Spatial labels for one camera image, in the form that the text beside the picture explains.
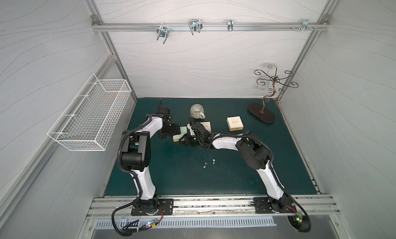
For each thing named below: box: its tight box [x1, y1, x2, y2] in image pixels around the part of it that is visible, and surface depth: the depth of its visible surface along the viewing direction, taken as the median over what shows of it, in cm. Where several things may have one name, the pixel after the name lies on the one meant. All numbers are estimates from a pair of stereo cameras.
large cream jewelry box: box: [226, 115, 244, 132], surface depth 104 cm
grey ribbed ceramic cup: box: [189, 103, 206, 120], surface depth 107 cm
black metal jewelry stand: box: [248, 64, 300, 124], surface depth 103 cm
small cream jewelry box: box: [200, 121, 212, 134], surface depth 103 cm
